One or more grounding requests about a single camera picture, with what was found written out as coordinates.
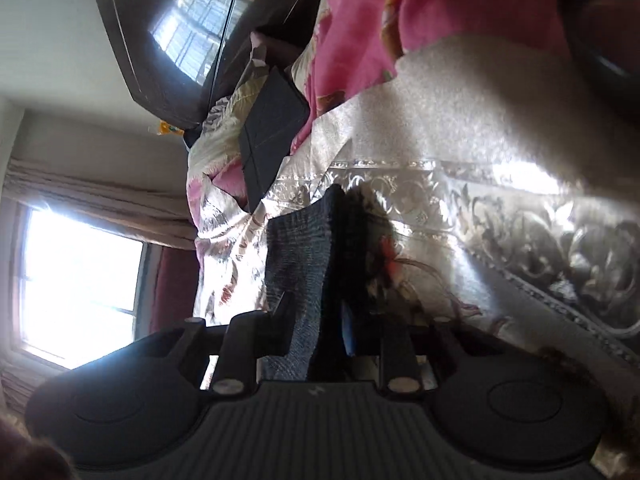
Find floral satin bedspread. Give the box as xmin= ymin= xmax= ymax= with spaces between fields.
xmin=185 ymin=0 xmax=640 ymax=480

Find window with white frame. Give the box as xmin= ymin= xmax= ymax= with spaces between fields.
xmin=12 ymin=208 xmax=162 ymax=370

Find right beige curtain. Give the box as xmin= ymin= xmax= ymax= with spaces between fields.
xmin=2 ymin=157 xmax=196 ymax=250

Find black folded cloth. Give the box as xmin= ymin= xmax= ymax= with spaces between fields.
xmin=240 ymin=67 xmax=309 ymax=212

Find dark grey knit pants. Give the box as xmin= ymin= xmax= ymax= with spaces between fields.
xmin=262 ymin=184 xmax=398 ymax=382

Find dark wooden headboard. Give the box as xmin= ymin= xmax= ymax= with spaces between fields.
xmin=96 ymin=0 xmax=319 ymax=129

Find yellow packet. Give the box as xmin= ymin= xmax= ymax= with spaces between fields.
xmin=148 ymin=120 xmax=184 ymax=136

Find maroon padded window bench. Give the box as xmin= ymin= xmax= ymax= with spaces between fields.
xmin=149 ymin=247 xmax=200 ymax=333

